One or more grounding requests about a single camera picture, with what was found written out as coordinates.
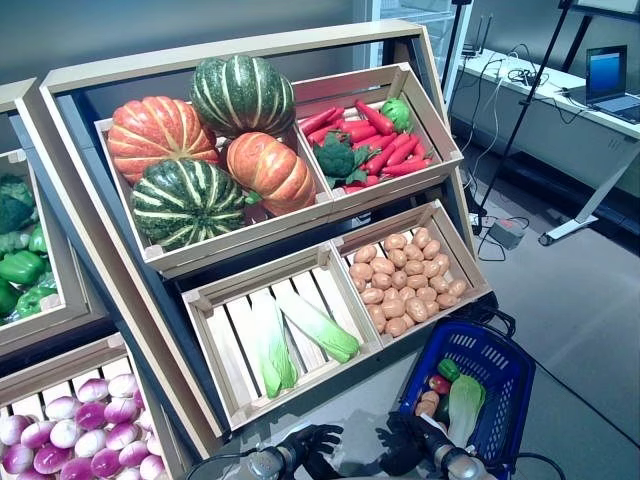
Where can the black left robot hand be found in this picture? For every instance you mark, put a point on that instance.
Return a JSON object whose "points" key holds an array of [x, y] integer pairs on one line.
{"points": [[315, 442]]}

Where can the white desk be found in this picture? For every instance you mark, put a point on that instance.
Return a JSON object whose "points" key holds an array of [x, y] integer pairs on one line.
{"points": [[550, 145]]}

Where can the blue plastic shopping basket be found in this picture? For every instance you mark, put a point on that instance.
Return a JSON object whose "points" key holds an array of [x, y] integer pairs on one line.
{"points": [[480, 350]]}

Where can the grey power adapter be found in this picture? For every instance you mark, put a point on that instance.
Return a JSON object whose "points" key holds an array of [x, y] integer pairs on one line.
{"points": [[506, 235]]}

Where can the dark green broccoli head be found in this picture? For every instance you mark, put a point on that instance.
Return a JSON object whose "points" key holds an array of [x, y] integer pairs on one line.
{"points": [[335, 157], [15, 205]]}

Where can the napa cabbage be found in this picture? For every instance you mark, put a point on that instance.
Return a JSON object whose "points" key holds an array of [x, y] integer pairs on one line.
{"points": [[272, 345], [465, 405], [320, 325]]}

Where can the large wooden crate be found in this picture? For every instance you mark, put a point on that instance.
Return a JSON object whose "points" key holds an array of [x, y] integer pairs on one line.
{"points": [[225, 245]]}

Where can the dark green cucumber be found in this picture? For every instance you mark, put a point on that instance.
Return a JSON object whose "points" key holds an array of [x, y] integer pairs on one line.
{"points": [[442, 410]]}

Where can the green striped pumpkin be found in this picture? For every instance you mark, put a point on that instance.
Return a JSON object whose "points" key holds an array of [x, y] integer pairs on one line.
{"points": [[185, 205], [240, 95]]}

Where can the open laptop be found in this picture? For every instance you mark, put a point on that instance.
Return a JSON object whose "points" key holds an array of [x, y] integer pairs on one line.
{"points": [[607, 70]]}

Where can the red apple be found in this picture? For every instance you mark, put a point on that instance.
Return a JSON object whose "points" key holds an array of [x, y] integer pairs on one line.
{"points": [[439, 385]]}

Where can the white glass door frame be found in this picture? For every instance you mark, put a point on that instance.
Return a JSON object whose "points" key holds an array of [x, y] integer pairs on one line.
{"points": [[361, 35]]}

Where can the light green bell pepper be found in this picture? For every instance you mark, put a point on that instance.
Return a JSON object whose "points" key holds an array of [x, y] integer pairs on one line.
{"points": [[396, 112]]}

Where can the black router with antennas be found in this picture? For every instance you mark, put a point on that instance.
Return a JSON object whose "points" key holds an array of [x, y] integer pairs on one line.
{"points": [[470, 51]]}

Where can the elongated orange pumpkin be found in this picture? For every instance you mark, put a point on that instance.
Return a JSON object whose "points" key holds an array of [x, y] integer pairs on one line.
{"points": [[270, 170]]}

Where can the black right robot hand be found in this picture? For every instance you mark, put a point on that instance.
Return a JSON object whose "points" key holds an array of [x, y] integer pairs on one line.
{"points": [[405, 442]]}

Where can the red orange carrot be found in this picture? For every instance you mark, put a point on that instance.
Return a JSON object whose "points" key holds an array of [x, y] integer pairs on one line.
{"points": [[407, 167], [385, 156], [317, 120], [359, 131], [375, 117], [404, 150]]}

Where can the round orange striped pumpkin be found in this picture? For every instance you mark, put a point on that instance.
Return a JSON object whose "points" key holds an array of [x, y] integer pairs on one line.
{"points": [[155, 130]]}

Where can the brown potato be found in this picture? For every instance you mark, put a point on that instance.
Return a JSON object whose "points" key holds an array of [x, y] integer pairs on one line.
{"points": [[395, 242], [416, 309], [375, 315], [457, 287], [431, 397], [360, 272], [396, 327], [425, 409], [431, 248], [365, 253], [421, 236], [442, 262]]}

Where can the small green bell pepper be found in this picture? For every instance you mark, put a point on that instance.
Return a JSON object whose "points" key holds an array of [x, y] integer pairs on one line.
{"points": [[448, 369]]}

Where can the wooden slatted crate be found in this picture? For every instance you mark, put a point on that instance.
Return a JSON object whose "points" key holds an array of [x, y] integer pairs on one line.
{"points": [[225, 340], [395, 182], [52, 300], [462, 250], [50, 372]]}

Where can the black tripod stand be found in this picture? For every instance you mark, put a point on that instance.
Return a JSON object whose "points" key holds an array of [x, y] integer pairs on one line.
{"points": [[526, 103]]}

